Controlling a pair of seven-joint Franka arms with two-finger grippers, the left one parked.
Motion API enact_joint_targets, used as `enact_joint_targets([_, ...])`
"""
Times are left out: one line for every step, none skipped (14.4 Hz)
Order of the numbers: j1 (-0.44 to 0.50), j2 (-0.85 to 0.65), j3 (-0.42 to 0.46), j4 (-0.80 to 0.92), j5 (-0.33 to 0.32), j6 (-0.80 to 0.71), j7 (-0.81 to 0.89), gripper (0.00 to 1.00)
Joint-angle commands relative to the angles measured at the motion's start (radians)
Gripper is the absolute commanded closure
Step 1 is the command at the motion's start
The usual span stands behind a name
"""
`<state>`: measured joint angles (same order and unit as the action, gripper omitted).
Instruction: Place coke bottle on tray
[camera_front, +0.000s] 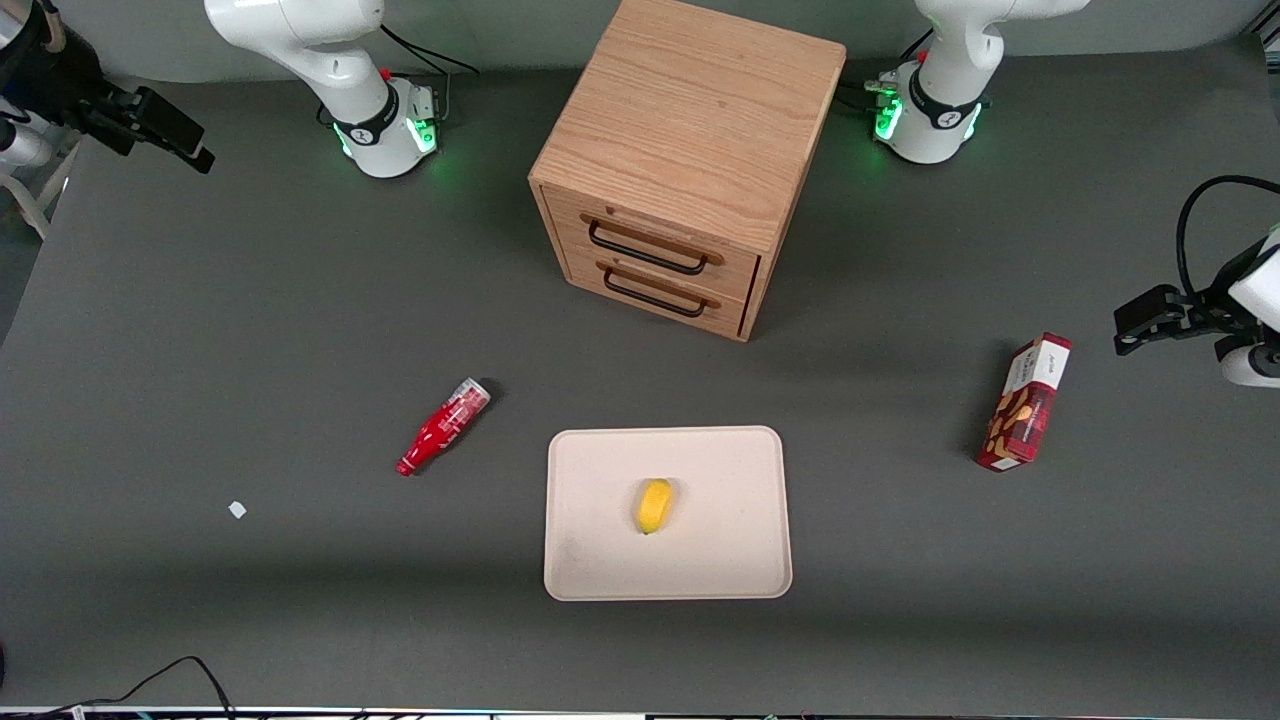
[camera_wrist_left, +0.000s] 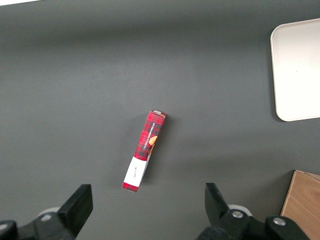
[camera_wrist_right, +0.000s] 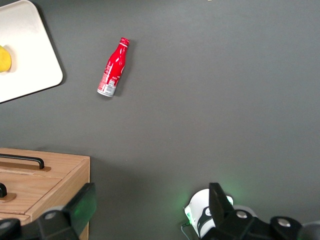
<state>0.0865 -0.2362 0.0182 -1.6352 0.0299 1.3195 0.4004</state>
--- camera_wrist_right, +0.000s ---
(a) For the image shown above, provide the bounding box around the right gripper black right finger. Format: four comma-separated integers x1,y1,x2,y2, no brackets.
207,182,271,240

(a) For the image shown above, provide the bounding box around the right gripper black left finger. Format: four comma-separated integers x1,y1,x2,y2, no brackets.
36,182,98,240

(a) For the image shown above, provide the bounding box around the red coke bottle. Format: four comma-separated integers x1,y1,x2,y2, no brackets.
96,37,131,98

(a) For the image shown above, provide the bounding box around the white rectangular tray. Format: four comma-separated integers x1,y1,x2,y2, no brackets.
0,0,64,105

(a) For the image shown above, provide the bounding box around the wooden drawer cabinet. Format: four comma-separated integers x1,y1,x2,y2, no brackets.
0,147,91,240

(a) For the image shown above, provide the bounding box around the wooden drawer front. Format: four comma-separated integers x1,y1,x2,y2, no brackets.
0,172,63,215
0,149,86,180

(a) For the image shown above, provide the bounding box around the yellow lemon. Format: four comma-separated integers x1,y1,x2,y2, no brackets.
0,44,13,73

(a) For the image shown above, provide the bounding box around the black cable at arm base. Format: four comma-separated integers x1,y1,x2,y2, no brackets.
180,222,194,238

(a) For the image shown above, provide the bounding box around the black drawer handle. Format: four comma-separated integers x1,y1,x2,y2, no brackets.
0,182,17,202
0,153,52,173

